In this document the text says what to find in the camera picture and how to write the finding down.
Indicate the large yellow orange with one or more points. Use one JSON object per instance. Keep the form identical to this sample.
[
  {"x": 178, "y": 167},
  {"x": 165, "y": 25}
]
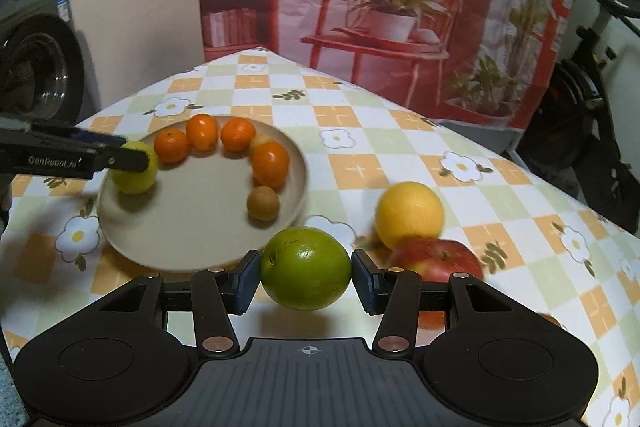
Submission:
[{"x": 410, "y": 214}]

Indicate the red apple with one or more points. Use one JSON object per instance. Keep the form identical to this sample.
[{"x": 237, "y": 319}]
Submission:
[{"x": 440, "y": 259}]

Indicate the checked flower tablecloth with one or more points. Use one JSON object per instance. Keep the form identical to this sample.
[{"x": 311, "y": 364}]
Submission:
[{"x": 350, "y": 117}]

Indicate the black exercise bike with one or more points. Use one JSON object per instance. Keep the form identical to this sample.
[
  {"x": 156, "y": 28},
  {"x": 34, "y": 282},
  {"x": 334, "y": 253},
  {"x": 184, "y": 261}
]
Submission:
[{"x": 565, "y": 117}]

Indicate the beige round plate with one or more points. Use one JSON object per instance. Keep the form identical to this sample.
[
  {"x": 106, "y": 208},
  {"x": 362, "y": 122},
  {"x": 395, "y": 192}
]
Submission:
[{"x": 200, "y": 217}]

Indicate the small brown round fruit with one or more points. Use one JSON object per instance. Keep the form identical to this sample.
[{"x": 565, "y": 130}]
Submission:
[{"x": 263, "y": 203}]

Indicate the green orange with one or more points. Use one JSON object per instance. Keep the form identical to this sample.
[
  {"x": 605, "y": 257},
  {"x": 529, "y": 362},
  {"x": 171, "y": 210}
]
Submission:
[{"x": 305, "y": 269}]

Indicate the grey washing machine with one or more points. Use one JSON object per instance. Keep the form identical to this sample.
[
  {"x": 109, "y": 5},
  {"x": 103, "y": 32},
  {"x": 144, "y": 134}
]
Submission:
[{"x": 45, "y": 72}]

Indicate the orange mandarin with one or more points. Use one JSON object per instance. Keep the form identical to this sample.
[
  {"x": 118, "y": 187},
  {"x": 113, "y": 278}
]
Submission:
[
  {"x": 271, "y": 164},
  {"x": 202, "y": 132},
  {"x": 171, "y": 146},
  {"x": 238, "y": 134}
]

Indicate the yellow lemon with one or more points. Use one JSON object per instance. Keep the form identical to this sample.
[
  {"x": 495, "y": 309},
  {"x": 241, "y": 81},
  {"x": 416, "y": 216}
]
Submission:
[{"x": 135, "y": 179}]

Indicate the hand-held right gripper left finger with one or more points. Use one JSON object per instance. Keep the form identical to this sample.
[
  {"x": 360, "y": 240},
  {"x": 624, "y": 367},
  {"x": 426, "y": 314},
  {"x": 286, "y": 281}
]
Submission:
[{"x": 248, "y": 279}]

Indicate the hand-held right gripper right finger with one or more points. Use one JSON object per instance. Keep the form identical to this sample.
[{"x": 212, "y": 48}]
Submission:
[{"x": 364, "y": 282}]

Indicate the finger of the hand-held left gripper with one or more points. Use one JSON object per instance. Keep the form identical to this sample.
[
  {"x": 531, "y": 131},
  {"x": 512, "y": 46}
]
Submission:
[
  {"x": 112, "y": 159},
  {"x": 95, "y": 137}
]

